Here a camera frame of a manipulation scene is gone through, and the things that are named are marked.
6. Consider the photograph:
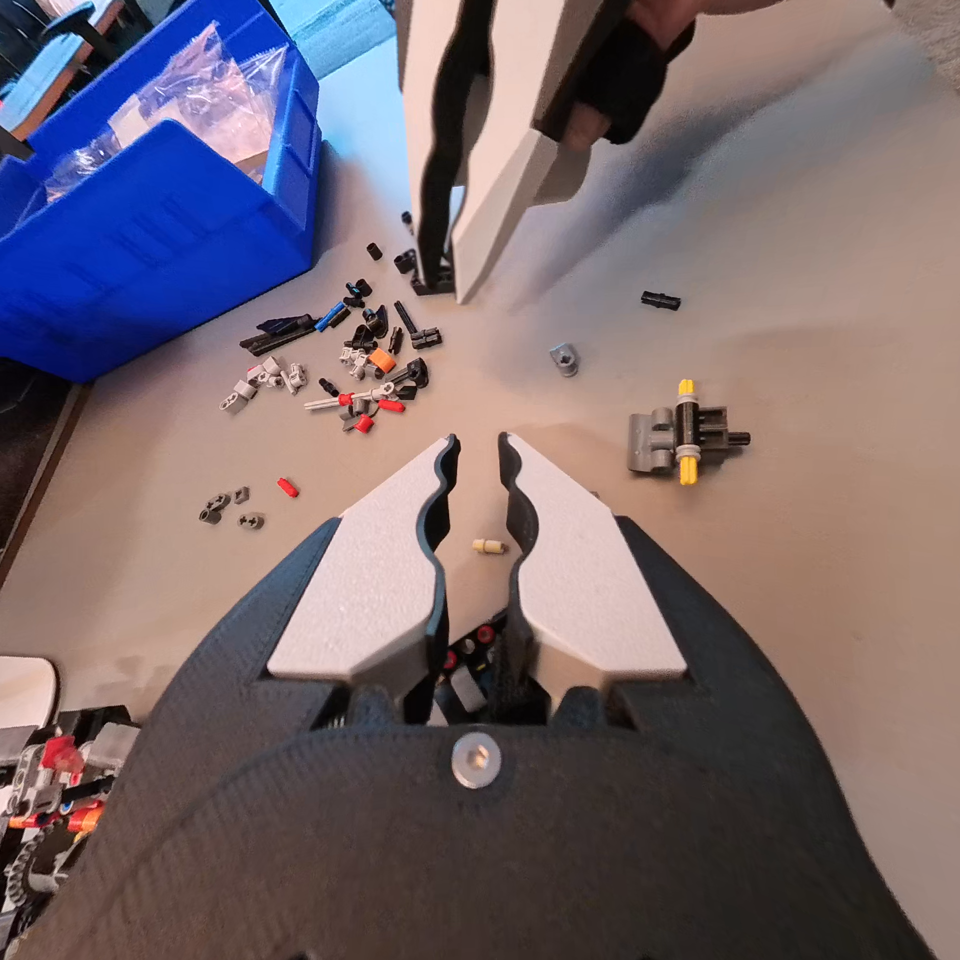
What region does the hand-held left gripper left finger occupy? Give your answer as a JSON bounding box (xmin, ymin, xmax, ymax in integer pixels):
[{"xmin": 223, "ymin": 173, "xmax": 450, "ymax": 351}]
[{"xmin": 266, "ymin": 433, "xmax": 462, "ymax": 725}]

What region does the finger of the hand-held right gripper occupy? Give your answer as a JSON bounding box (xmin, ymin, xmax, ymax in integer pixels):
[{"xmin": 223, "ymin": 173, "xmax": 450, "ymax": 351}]
[
  {"xmin": 452, "ymin": 0, "xmax": 627, "ymax": 305},
  {"xmin": 395, "ymin": 0, "xmax": 498, "ymax": 295}
]

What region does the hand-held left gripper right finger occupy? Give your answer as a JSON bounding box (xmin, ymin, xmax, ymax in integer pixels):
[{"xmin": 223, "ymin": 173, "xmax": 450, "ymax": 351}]
[{"xmin": 496, "ymin": 431, "xmax": 687, "ymax": 725}]

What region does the black grey lego assembly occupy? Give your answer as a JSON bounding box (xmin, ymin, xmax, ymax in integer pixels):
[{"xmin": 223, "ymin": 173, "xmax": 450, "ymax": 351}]
[{"xmin": 431, "ymin": 618, "xmax": 519, "ymax": 725}]

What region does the yellow axle lego assembly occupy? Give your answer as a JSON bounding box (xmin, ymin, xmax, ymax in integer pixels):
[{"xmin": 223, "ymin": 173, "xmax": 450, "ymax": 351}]
[{"xmin": 627, "ymin": 378, "xmax": 753, "ymax": 487}]

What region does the pile of lego pieces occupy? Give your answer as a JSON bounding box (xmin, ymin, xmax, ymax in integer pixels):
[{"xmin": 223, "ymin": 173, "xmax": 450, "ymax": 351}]
[{"xmin": 217, "ymin": 210, "xmax": 459, "ymax": 436}]

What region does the partly built lego car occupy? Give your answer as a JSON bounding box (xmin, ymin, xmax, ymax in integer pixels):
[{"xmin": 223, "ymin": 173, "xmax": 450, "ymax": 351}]
[{"xmin": 0, "ymin": 705, "xmax": 144, "ymax": 924}]

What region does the person's right hand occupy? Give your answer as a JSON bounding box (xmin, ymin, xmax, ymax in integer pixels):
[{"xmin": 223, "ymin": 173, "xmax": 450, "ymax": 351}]
[{"xmin": 562, "ymin": 0, "xmax": 751, "ymax": 151}]

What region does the blue plastic bin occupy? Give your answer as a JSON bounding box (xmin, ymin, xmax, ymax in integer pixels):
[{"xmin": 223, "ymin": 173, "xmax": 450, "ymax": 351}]
[{"xmin": 0, "ymin": 18, "xmax": 324, "ymax": 384}]

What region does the white rounded board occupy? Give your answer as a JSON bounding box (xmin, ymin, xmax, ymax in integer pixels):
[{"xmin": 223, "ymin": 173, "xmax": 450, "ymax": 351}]
[{"xmin": 0, "ymin": 656, "xmax": 61, "ymax": 751}]

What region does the brown wooden desk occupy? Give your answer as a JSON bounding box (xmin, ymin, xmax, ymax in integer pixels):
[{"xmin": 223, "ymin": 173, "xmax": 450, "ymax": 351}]
[{"xmin": 0, "ymin": 0, "xmax": 129, "ymax": 144}]

